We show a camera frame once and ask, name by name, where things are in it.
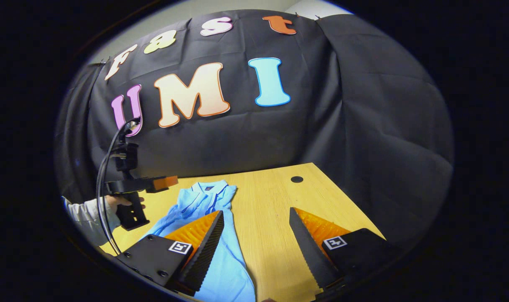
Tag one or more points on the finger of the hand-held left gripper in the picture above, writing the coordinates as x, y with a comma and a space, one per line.
162, 183

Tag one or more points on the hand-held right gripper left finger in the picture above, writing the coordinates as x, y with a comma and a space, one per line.
204, 256

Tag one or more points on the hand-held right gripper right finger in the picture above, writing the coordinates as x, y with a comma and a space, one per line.
309, 251

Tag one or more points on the light blue polo T-shirt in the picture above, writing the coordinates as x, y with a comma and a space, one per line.
229, 268

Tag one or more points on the black round table grommet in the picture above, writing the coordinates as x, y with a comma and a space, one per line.
297, 179

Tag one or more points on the black backdrop cloth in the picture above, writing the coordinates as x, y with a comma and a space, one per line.
321, 126

